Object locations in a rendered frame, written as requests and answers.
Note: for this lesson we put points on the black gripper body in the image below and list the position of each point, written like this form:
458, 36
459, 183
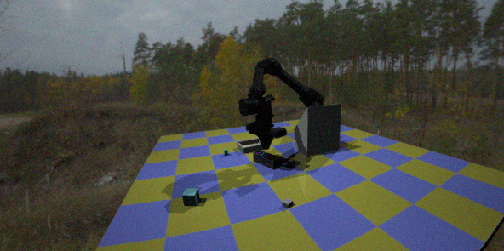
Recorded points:
273, 132

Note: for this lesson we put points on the teal cube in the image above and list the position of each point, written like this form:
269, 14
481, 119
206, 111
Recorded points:
191, 197

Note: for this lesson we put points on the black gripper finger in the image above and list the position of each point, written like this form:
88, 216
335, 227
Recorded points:
268, 140
262, 139

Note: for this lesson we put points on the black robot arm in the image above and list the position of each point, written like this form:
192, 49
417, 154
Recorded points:
258, 104

